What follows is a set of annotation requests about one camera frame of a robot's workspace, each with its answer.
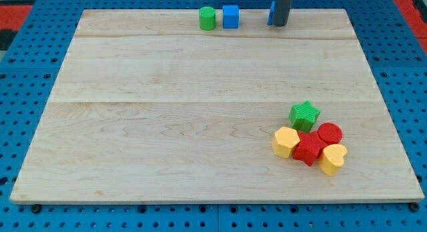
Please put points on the yellow hexagon block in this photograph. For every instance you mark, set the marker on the yellow hexagon block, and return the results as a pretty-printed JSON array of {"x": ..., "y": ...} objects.
[{"x": 285, "y": 142}]

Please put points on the green star block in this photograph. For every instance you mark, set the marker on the green star block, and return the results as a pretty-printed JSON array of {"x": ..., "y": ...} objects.
[{"x": 303, "y": 116}]

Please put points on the red star block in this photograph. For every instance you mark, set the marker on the red star block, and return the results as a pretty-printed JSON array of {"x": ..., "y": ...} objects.
[{"x": 309, "y": 147}]

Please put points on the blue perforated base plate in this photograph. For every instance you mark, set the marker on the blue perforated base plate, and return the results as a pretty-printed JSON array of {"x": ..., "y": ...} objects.
[{"x": 33, "y": 59}]

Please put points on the yellow heart block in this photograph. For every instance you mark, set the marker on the yellow heart block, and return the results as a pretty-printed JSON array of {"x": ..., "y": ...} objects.
[{"x": 332, "y": 159}]

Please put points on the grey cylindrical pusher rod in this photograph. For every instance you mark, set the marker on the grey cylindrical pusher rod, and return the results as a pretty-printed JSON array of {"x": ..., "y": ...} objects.
[{"x": 281, "y": 12}]

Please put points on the red cylinder block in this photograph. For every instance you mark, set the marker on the red cylinder block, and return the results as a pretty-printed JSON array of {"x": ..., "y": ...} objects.
[{"x": 330, "y": 133}]

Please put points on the wooden board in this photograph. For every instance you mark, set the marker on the wooden board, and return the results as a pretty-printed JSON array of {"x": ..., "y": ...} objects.
[{"x": 147, "y": 108}]

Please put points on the green cylinder block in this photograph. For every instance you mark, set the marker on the green cylinder block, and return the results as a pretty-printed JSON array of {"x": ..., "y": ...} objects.
[{"x": 207, "y": 18}]

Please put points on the blue block behind rod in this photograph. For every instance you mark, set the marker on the blue block behind rod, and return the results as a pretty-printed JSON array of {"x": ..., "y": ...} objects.
[{"x": 271, "y": 13}]

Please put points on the blue cube block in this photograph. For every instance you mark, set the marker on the blue cube block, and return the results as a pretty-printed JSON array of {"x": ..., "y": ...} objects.
[{"x": 231, "y": 16}]

